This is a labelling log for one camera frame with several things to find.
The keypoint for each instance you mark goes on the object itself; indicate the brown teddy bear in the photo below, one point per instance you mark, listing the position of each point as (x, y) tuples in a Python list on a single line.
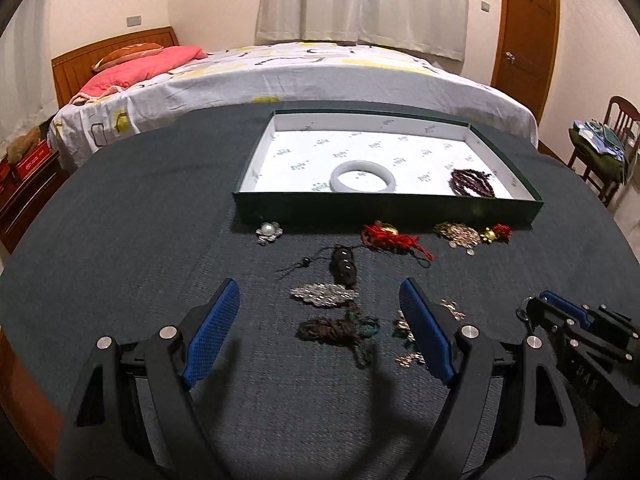
[(22, 142)]

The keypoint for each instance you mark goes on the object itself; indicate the silver rhinestone brooch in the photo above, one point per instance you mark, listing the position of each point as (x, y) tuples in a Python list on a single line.
[(322, 295)]

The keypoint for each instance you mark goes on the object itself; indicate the wooden chair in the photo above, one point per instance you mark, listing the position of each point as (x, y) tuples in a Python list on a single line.
[(620, 110)]

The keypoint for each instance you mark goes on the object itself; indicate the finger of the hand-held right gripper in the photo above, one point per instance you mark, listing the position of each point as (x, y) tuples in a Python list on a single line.
[(537, 314), (567, 304)]

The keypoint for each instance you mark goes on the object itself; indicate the wooden door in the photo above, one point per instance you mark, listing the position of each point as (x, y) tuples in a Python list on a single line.
[(530, 35)]

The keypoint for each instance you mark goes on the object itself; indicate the wooden nightstand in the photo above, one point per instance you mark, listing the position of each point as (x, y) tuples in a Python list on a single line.
[(25, 205)]

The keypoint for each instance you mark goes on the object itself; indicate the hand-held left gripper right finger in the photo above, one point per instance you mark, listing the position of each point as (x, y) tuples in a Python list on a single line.
[(425, 330)]

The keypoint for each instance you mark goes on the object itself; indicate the gold pearl brooch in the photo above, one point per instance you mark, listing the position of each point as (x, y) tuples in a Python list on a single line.
[(405, 333)]

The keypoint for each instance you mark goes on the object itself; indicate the orange pillow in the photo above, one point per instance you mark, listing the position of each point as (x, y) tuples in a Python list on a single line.
[(130, 55)]

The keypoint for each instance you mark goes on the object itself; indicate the pink pillow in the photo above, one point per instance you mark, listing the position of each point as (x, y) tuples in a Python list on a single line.
[(145, 67)]

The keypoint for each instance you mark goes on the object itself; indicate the white curtain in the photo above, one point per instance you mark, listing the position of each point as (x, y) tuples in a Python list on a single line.
[(360, 0)]

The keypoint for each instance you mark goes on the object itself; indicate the bed with patterned sheet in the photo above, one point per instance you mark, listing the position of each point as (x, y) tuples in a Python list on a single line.
[(325, 80)]

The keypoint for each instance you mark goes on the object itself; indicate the clothes pile on chair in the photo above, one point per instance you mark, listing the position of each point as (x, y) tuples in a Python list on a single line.
[(600, 150)]

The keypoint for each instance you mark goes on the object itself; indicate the red box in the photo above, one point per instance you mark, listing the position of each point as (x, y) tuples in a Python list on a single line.
[(32, 162)]

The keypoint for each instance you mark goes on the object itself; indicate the green tray with white lining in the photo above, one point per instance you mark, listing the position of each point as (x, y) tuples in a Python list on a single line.
[(300, 160)]

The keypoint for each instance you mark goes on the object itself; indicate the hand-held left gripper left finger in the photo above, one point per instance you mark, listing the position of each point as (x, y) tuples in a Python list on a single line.
[(212, 330)]

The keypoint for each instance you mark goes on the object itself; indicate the pale jade bangle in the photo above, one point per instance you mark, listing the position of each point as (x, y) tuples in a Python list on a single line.
[(336, 178)]

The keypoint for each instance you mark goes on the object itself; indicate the wooden headboard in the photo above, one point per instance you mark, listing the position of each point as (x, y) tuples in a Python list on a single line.
[(85, 57)]

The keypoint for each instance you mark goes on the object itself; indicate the red knot gold lock charm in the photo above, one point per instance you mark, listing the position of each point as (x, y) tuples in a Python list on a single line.
[(385, 239)]

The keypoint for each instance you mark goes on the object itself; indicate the gold charm with red beads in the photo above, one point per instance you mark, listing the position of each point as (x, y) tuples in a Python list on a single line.
[(495, 234)]

